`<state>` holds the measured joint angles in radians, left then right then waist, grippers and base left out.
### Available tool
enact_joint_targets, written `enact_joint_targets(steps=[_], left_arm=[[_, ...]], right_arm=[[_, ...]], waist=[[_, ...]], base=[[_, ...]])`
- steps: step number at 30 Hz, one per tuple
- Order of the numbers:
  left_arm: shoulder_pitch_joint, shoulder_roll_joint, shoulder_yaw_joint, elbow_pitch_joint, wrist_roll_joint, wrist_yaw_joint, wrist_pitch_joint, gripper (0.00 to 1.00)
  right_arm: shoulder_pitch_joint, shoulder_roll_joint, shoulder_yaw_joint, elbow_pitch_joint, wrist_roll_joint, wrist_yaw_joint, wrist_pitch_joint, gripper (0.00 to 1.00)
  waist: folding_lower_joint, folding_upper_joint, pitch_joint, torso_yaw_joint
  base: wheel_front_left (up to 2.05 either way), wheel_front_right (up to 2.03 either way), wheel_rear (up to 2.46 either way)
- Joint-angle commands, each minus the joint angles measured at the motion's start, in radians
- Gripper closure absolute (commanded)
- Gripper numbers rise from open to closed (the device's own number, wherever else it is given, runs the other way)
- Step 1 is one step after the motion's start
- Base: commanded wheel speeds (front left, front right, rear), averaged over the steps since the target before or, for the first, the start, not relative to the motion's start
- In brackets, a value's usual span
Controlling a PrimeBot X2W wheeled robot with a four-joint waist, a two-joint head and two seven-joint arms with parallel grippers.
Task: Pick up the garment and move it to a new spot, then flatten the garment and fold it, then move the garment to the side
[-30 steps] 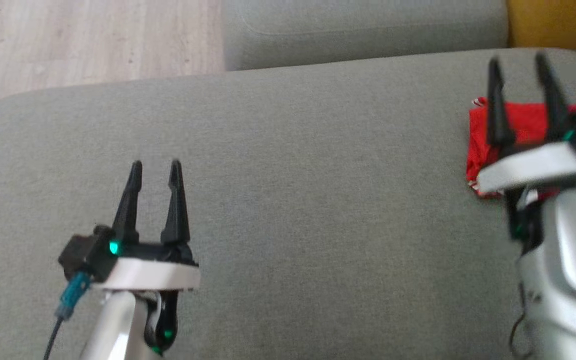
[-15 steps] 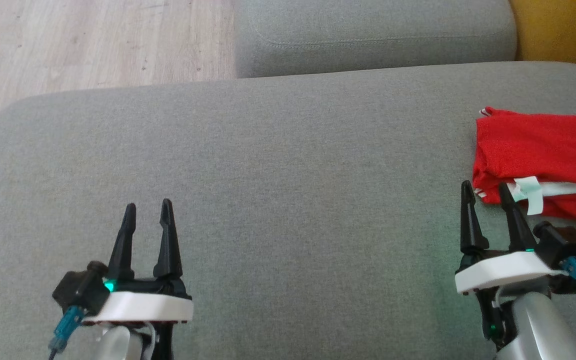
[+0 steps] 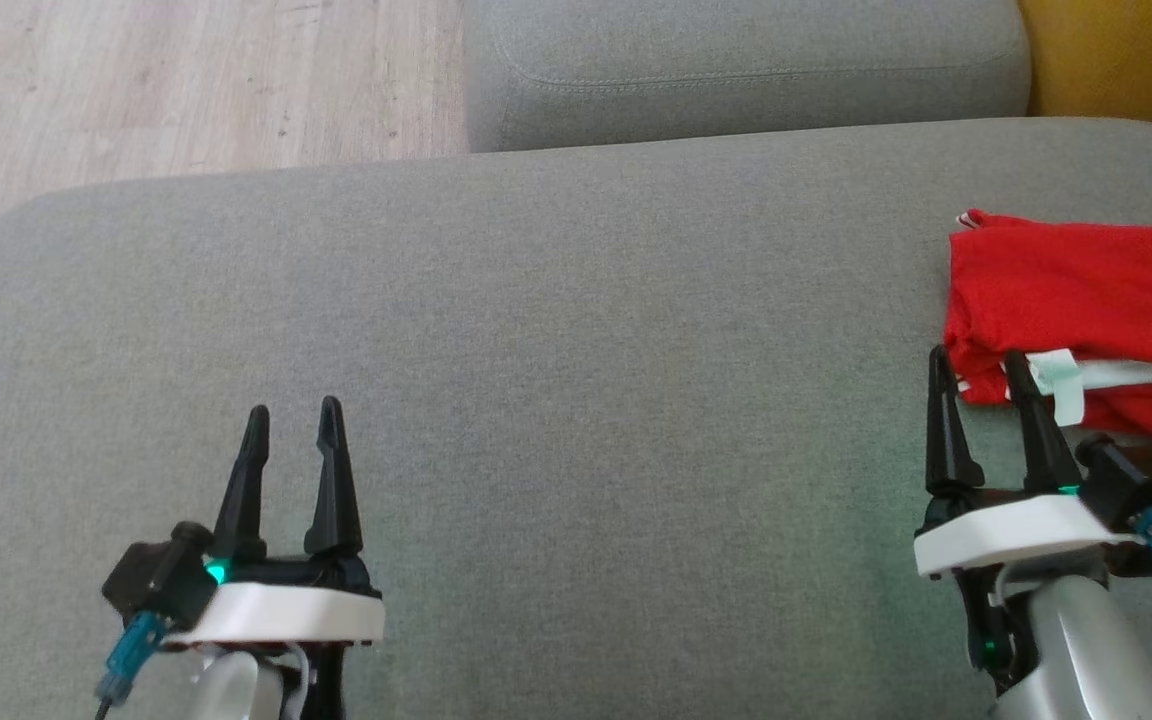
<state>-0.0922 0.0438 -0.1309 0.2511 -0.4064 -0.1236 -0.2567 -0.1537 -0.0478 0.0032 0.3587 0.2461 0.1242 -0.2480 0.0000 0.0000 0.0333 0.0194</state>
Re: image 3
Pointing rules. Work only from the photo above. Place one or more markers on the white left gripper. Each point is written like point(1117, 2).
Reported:
point(286, 612)

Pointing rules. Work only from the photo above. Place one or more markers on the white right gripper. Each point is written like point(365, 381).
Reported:
point(1016, 530)

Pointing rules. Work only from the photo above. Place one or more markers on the red jersey with black number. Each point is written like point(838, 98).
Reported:
point(1086, 290)

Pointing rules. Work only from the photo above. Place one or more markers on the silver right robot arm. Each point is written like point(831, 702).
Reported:
point(1086, 650)

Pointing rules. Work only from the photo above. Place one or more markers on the large grey sofa seat cushion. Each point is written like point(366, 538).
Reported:
point(536, 400)

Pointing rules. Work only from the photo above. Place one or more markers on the long yellow sofa backrest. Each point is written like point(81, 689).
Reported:
point(1126, 50)

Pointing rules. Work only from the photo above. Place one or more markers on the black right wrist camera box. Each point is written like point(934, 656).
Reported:
point(1141, 485)

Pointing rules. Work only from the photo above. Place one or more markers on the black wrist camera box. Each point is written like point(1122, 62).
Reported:
point(1141, 485)
point(156, 585)

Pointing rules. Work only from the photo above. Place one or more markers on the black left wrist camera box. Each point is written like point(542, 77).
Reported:
point(156, 585)

